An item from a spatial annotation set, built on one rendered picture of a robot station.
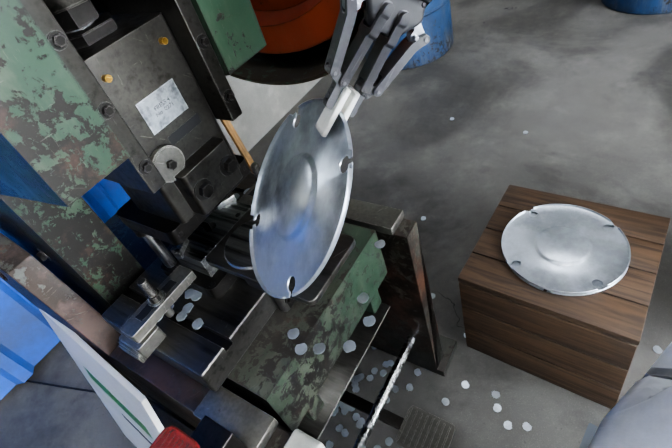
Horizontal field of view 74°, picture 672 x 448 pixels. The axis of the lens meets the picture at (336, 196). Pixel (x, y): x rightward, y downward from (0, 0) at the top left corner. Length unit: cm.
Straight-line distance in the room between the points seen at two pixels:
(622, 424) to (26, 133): 66
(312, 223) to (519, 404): 98
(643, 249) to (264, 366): 93
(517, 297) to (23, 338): 176
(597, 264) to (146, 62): 105
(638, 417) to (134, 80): 68
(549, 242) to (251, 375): 81
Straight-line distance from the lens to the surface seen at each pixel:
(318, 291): 70
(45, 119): 58
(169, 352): 86
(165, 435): 72
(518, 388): 145
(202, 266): 86
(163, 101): 70
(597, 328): 116
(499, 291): 118
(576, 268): 123
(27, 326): 212
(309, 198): 59
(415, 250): 101
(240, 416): 82
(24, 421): 210
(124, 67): 67
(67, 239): 96
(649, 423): 52
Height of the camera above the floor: 132
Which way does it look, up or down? 40 degrees down
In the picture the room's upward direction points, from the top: 19 degrees counter-clockwise
